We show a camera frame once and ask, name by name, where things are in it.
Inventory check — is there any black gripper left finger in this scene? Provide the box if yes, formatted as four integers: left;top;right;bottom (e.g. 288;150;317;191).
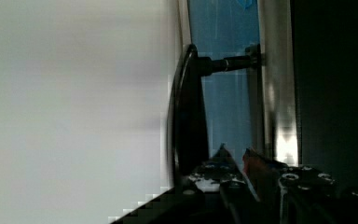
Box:
111;147;257;224

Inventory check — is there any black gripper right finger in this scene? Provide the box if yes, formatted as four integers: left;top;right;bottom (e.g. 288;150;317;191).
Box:
242;148;358;224

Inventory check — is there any black silver toaster oven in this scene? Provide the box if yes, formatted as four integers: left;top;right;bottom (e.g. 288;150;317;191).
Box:
178;0;358;188

